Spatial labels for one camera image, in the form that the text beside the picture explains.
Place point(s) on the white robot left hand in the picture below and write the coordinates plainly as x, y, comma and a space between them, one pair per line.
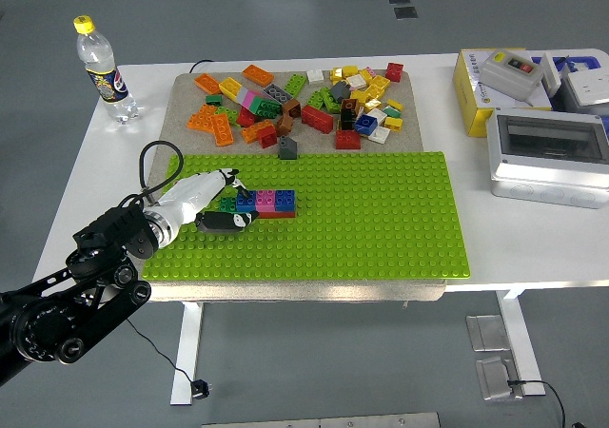
190, 195

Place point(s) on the blue square toy brick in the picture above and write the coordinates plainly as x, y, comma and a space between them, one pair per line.
284, 200
365, 123
246, 201

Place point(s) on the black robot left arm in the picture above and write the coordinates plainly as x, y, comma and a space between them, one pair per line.
109, 230

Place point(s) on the dark green long toy brick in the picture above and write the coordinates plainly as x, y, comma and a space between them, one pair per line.
227, 204

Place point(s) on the orange long toy brick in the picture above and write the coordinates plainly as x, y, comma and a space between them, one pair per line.
252, 131
202, 117
222, 128
208, 83
257, 74

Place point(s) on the pink square toy brick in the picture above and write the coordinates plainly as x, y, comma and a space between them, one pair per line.
265, 200

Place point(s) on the red long toy brick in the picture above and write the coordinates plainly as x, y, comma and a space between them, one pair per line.
277, 214
317, 119

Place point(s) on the lime green toy brick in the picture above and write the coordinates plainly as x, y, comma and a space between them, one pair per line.
330, 101
229, 114
315, 100
295, 84

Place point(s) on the red square toy brick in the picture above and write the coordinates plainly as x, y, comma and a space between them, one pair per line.
347, 140
267, 136
394, 71

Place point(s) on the small dark green brick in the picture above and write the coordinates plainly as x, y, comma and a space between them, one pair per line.
214, 99

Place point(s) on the dark grey slope brick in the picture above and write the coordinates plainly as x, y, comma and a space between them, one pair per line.
288, 148

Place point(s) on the light grey toy brick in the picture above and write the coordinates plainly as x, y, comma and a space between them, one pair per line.
242, 94

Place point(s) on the yellow long toy brick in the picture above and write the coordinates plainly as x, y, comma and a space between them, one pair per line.
231, 88

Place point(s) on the brown toy brick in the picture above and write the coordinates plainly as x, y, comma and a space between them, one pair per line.
292, 108
284, 124

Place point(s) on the dark grey flat brick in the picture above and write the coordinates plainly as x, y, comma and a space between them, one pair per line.
277, 92

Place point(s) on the green studded baseplate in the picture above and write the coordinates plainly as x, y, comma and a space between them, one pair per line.
357, 219

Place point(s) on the white square toy brick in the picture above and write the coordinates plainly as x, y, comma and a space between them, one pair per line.
315, 76
378, 115
379, 134
356, 82

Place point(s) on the brown and black brick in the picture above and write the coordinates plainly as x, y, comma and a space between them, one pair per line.
348, 110

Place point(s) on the dark grey toy brick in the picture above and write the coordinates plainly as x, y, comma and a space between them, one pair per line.
339, 90

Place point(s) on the green and white brick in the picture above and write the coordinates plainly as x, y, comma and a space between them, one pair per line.
391, 111

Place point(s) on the white table leg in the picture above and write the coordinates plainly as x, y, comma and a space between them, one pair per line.
518, 337
188, 347

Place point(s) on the clear bottle with yellow cap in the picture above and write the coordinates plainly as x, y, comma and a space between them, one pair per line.
102, 62

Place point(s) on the long metal plate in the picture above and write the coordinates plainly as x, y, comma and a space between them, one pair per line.
321, 421

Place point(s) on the yellow cardboard box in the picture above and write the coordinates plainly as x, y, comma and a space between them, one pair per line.
471, 109

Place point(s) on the metal floor plate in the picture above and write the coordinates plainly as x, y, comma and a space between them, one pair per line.
487, 333
495, 380

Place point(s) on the grey box with clear lid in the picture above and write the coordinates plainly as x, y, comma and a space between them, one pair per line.
542, 180

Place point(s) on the white plastic plate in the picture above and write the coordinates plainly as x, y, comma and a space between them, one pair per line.
549, 73

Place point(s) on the blue plastic tray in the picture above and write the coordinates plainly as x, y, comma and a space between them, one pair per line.
583, 61

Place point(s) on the small black object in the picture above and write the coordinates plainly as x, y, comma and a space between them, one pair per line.
578, 424

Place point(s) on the grey push-button switch box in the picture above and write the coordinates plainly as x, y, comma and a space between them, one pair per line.
504, 76

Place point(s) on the white wall socket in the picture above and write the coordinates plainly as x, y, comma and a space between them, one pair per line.
587, 85

